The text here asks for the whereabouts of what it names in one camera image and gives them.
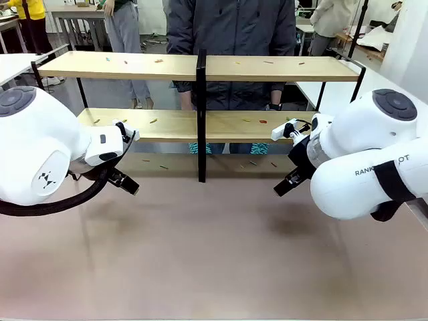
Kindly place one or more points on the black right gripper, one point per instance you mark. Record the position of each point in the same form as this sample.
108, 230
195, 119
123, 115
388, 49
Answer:
301, 157

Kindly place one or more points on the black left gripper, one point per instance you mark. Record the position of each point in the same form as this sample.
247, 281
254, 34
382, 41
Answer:
115, 175

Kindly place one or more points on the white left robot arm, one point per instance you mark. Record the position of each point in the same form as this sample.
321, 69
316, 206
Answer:
40, 147

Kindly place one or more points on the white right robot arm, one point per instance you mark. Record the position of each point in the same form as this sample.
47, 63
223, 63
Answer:
364, 133

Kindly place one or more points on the white long table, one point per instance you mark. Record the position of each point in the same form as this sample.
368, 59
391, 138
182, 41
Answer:
337, 90

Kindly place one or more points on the white sneakers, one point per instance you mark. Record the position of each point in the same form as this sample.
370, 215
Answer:
53, 81

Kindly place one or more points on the person in grey trousers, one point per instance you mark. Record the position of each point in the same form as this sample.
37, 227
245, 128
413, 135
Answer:
125, 30

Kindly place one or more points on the wooden bench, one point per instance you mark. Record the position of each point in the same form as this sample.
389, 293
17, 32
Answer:
362, 48

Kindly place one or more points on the person in dark jacket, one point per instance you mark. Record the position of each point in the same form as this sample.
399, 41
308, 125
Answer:
234, 30

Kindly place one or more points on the white side table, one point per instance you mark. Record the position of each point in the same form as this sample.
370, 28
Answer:
16, 67

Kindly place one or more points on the person in beige top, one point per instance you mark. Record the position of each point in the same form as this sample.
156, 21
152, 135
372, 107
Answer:
329, 20

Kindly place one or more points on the white paper sheet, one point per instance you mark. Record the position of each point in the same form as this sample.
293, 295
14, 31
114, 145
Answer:
374, 38

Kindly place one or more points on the black stand pole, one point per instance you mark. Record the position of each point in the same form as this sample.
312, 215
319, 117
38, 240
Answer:
357, 26

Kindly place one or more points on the grey background desk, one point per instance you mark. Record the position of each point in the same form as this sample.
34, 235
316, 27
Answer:
80, 16

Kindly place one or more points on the person in yellow shirt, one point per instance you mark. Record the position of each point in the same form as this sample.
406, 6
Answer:
28, 20

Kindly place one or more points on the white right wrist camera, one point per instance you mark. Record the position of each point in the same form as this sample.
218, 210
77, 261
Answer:
282, 131

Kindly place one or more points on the wooden shelf with black frame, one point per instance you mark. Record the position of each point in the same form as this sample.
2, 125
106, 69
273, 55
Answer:
200, 70

